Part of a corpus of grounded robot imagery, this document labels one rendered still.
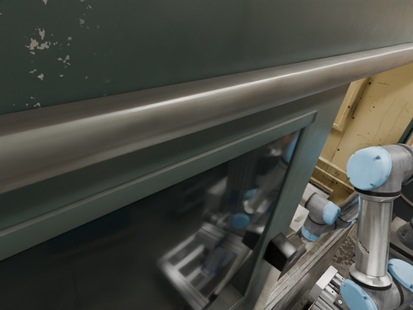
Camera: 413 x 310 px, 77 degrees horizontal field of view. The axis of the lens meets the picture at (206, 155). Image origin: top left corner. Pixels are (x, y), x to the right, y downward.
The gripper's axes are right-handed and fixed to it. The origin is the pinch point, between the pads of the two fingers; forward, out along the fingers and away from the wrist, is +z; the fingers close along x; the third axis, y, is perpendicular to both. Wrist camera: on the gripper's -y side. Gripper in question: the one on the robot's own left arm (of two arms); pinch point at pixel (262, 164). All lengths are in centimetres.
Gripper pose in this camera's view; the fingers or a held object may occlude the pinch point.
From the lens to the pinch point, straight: 118.5
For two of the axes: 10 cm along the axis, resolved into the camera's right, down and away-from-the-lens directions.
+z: -6.6, -4.8, 5.8
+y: -1.0, 8.2, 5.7
